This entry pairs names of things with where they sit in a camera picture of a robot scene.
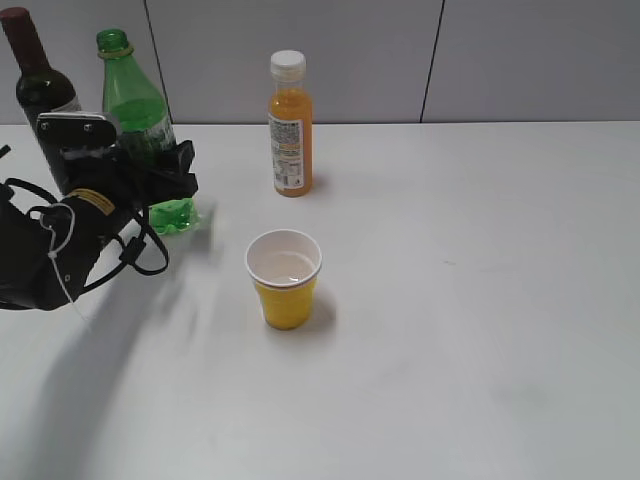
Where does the orange juice bottle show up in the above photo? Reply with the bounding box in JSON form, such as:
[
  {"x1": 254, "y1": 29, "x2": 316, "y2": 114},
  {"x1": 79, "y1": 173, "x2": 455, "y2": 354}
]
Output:
[{"x1": 268, "y1": 50, "x2": 313, "y2": 198}]

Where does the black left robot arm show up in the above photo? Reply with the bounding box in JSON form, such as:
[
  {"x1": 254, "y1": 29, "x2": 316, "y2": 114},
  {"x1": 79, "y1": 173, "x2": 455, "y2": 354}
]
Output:
[{"x1": 1, "y1": 149, "x2": 151, "y2": 311}]

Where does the yellow paper cup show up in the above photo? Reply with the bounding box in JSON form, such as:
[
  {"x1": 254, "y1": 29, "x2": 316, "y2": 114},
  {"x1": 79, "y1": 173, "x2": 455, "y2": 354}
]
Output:
[{"x1": 245, "y1": 229, "x2": 323, "y2": 330}]

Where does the dark red wine bottle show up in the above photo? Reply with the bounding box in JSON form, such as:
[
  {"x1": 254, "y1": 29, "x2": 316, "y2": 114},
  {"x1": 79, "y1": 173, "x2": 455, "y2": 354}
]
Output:
[{"x1": 1, "y1": 7, "x2": 81, "y2": 135}]

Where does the green sprite bottle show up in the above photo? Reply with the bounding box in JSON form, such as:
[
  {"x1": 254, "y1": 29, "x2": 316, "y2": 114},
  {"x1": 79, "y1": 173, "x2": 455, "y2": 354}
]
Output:
[{"x1": 96, "y1": 29, "x2": 198, "y2": 235}]

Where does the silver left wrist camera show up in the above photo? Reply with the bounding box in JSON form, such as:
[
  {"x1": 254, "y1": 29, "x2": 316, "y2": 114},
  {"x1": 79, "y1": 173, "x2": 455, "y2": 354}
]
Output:
[{"x1": 36, "y1": 111, "x2": 121, "y2": 161}]

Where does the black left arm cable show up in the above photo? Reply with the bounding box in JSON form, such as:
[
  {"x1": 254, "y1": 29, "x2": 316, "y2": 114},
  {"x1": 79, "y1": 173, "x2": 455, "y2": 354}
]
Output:
[{"x1": 0, "y1": 144, "x2": 170, "y2": 301}]

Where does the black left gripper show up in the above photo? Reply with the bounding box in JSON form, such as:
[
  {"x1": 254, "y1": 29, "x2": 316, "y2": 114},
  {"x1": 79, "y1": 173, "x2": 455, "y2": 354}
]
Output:
[{"x1": 59, "y1": 140, "x2": 198, "y2": 235}]

